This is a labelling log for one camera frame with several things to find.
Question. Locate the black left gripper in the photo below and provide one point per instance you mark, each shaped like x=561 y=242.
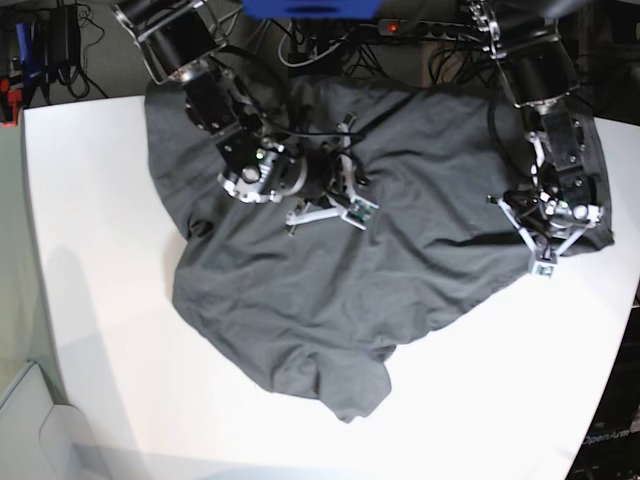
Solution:
x=538 y=226

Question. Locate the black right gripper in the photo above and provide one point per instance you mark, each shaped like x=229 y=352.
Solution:
x=324 y=176

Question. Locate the dark grey t-shirt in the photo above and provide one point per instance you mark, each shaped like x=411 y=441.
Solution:
x=317 y=313

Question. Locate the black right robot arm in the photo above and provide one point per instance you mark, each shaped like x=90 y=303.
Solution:
x=267 y=155

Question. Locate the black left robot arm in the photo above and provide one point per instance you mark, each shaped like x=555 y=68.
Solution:
x=522 y=38

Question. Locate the black power strip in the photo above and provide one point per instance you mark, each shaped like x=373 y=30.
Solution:
x=431 y=30

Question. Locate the blue box overhead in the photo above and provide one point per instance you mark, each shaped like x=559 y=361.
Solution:
x=311 y=9

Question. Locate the blue orange clamp tool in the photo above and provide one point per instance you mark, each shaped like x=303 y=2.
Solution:
x=16 y=71

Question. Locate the grey bin corner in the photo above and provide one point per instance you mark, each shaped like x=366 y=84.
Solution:
x=39 y=438

